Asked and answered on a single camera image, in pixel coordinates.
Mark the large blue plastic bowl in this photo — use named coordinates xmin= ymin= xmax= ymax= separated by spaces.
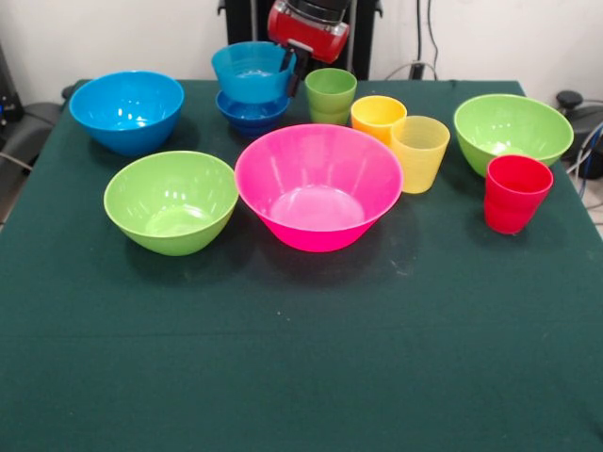
xmin=69 ymin=70 xmax=186 ymax=157

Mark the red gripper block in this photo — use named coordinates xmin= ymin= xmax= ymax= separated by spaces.
xmin=267 ymin=0 xmax=351 ymax=99

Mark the bundle of floor cables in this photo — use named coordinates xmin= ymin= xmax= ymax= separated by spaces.
xmin=564 ymin=120 xmax=603 ymax=199

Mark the orange-yellow plastic cup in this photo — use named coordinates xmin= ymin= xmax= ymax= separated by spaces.
xmin=350 ymin=95 xmax=408 ymax=147

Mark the red plastic cup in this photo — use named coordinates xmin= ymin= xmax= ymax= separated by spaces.
xmin=484 ymin=154 xmax=555 ymax=235

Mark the grey pedestal foot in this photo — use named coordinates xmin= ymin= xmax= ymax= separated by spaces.
xmin=13 ymin=101 xmax=65 ymax=164
xmin=555 ymin=89 xmax=603 ymax=159

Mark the small light blue bowl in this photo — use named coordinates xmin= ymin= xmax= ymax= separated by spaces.
xmin=210 ymin=40 xmax=299 ymax=105

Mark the dark green tablecloth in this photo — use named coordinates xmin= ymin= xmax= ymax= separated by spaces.
xmin=0 ymin=78 xmax=603 ymax=452

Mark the black wall plug cable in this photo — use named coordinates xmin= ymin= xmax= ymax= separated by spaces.
xmin=383 ymin=0 xmax=439 ymax=81

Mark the small dark blue bowl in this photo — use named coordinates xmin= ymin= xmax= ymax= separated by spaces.
xmin=215 ymin=89 xmax=291 ymax=138

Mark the green plastic bowl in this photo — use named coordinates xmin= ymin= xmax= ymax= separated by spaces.
xmin=103 ymin=150 xmax=240 ymax=257
xmin=453 ymin=93 xmax=575 ymax=179

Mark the pale yellow translucent cup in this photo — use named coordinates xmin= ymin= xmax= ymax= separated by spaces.
xmin=390 ymin=115 xmax=451 ymax=195

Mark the large pink plastic bowl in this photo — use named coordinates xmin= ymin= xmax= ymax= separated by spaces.
xmin=234 ymin=123 xmax=404 ymax=254

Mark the green plastic cup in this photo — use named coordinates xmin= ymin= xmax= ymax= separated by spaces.
xmin=303 ymin=67 xmax=358 ymax=127

